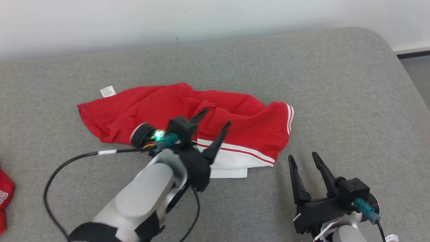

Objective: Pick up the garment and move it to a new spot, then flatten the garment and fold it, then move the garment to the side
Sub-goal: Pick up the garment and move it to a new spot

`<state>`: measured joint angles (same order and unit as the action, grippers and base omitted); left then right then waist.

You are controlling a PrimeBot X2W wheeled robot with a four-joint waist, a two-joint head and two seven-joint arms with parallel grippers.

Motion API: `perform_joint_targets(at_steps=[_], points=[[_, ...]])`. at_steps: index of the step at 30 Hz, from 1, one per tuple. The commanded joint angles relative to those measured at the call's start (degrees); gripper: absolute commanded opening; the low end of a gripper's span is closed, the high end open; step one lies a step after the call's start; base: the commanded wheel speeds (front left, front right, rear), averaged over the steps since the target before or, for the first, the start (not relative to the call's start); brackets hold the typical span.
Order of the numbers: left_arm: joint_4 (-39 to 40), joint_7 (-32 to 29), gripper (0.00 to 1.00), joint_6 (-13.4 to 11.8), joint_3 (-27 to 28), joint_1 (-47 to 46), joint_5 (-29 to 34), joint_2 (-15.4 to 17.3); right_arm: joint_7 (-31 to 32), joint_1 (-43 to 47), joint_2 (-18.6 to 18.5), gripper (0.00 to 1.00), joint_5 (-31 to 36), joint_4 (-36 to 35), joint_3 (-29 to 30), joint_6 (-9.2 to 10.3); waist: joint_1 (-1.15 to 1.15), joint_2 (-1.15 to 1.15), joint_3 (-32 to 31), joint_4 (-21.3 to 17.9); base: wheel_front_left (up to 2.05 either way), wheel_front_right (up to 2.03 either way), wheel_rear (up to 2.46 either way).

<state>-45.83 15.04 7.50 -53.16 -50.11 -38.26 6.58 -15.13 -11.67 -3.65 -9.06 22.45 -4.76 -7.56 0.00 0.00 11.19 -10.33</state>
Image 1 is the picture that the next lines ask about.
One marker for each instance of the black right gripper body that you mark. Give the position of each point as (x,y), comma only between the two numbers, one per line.
(315,215)

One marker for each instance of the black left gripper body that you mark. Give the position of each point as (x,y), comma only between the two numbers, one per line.
(198,171)

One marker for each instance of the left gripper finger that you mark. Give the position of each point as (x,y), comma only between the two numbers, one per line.
(200,116)
(216,144)

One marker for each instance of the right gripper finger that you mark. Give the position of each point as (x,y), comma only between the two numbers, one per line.
(327,178)
(298,185)

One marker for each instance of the red Bulls 23 jersey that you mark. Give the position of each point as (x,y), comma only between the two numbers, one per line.
(235,111)

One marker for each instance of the red Bulls 23 shorts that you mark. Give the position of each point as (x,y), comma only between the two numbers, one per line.
(3,198)

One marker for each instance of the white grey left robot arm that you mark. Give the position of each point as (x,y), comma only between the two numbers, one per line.
(141,198)

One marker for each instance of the dark skirting board strip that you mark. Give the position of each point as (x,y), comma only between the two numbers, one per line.
(416,54)

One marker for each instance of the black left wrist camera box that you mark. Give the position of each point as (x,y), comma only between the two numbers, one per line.
(181,129)

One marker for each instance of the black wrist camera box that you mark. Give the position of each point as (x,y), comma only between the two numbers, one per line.
(181,129)
(352,191)

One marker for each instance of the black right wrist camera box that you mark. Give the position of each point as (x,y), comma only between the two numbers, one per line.
(352,191)

